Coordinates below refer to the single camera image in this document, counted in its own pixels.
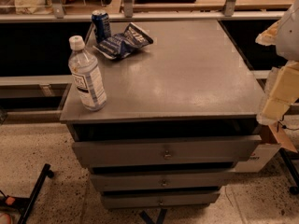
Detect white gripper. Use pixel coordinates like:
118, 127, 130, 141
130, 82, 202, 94
255, 0, 299, 125

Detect clear plastic water bottle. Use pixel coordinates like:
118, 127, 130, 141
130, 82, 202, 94
68, 35, 107, 111

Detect blue chip bag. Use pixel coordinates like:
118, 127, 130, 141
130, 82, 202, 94
94, 22, 153, 60

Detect cardboard box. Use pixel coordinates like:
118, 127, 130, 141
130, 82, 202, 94
235, 123, 298, 173

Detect top grey drawer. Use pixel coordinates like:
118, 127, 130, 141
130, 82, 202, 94
72, 135, 262, 168

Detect grey drawer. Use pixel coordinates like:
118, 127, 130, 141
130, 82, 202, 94
72, 135, 262, 168
91, 169, 235, 191
101, 190, 220, 209

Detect grey drawer cabinet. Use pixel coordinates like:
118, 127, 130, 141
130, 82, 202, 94
61, 21, 263, 197

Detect black stand leg right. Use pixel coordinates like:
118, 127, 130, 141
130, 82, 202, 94
279, 148, 299, 195

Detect black stand leg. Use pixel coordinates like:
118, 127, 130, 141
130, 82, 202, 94
279, 148, 299, 195
0, 163, 54, 224

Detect blue soda can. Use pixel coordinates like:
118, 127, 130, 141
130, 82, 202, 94
92, 10, 111, 43

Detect bottom grey drawer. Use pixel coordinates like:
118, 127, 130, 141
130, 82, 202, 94
101, 190, 220, 209

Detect middle grey drawer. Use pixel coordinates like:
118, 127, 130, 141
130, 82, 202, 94
91, 169, 235, 191

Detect black stand leg left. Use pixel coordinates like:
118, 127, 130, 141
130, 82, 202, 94
0, 163, 54, 224

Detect black cable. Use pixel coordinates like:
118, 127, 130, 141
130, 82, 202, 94
278, 115, 299, 133

